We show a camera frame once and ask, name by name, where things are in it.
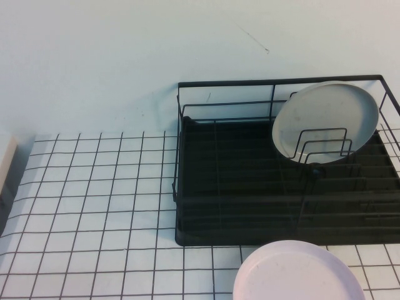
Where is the pink round plate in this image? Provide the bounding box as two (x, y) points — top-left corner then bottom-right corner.
(232, 239), (367, 300)

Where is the beige board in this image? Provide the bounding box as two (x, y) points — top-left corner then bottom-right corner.
(0, 134), (21, 201)

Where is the white grid tablecloth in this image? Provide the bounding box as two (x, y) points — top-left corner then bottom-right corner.
(0, 131), (400, 300)

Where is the black wire dish rack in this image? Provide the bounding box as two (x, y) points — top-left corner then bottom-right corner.
(171, 74), (400, 248)

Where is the black drip tray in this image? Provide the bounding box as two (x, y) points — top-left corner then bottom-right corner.
(174, 116), (400, 248)

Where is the grey round plate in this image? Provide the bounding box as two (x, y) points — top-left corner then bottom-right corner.
(271, 80), (380, 166)

